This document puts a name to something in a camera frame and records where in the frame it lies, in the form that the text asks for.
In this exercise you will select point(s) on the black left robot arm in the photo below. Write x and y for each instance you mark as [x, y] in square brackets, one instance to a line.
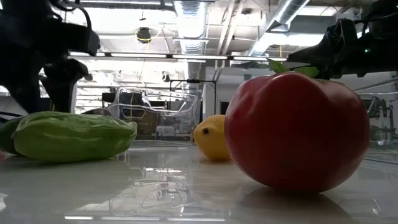
[18, 11]

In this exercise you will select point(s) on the black ceiling camera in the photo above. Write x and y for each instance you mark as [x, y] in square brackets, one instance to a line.
[143, 35]

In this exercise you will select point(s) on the red fruit with green leaves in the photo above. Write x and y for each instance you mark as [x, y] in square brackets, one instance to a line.
[295, 130]

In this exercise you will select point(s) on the long green chayote vegetable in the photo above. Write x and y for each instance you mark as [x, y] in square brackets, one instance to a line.
[71, 137]

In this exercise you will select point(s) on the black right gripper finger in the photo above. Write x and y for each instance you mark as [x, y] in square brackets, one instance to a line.
[311, 56]

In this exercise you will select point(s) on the clear plastic basket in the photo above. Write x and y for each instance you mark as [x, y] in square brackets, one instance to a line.
[186, 102]
[367, 99]

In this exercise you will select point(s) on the black stand frame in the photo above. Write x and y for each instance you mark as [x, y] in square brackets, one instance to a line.
[192, 81]

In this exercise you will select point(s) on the yellow lemon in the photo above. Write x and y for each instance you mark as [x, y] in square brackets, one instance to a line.
[211, 140]

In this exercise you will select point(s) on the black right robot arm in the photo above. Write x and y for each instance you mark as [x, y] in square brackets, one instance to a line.
[379, 53]

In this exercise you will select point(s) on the white pillar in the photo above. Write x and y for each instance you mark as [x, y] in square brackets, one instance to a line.
[74, 99]

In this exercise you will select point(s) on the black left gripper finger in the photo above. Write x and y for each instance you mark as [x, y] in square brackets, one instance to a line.
[60, 87]
[25, 90]

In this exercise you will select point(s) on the slanted silver ventilation duct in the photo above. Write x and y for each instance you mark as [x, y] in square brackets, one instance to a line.
[287, 14]

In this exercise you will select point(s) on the overhead light bar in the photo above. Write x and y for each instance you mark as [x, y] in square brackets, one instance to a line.
[199, 57]

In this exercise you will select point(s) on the wide silver ventilation duct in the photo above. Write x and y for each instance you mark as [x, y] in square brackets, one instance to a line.
[190, 28]

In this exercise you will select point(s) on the dark green lime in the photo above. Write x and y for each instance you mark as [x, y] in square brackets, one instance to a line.
[6, 137]

